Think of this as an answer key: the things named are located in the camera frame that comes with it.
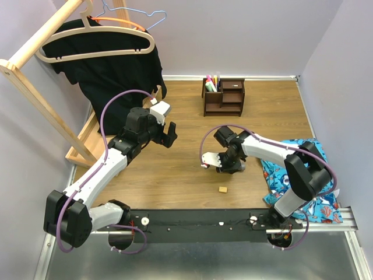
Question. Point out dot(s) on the wooden clothes rack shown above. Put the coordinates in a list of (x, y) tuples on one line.
[(40, 111)]

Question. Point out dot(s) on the orange plastic hanger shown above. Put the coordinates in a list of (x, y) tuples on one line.
[(123, 22)]

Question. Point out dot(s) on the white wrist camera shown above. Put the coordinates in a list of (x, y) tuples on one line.
[(160, 111), (211, 159)]

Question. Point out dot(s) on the mint green highlighter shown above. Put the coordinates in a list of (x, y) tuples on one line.
[(210, 87)]

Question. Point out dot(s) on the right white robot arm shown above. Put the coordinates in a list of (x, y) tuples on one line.
[(307, 171)]

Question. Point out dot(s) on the beige wooden hanger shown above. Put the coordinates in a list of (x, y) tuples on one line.
[(84, 38)]

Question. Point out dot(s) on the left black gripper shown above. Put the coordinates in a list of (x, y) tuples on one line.
[(167, 140)]

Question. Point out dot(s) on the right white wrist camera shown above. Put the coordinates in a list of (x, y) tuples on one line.
[(211, 159)]

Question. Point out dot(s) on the blue shark print cloth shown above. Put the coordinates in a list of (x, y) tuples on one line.
[(323, 209)]

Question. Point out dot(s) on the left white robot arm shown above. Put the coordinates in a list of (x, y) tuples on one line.
[(70, 215)]

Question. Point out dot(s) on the dark wooden desk organizer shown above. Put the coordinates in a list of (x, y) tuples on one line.
[(228, 101)]

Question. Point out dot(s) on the pink capped white marker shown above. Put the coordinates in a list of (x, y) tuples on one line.
[(209, 79)]

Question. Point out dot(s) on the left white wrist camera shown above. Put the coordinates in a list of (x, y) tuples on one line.
[(160, 111)]

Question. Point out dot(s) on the small tan eraser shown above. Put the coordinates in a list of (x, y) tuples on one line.
[(222, 189)]

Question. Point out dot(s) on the black t-shirt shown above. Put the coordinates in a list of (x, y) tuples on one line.
[(115, 85)]

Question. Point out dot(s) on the blue wire hanger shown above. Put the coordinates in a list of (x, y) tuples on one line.
[(121, 11)]

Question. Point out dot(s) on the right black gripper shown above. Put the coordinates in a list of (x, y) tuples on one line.
[(225, 168)]

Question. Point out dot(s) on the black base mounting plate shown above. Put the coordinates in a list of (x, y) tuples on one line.
[(206, 225)]

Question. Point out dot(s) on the aluminium rail frame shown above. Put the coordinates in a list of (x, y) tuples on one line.
[(278, 240)]

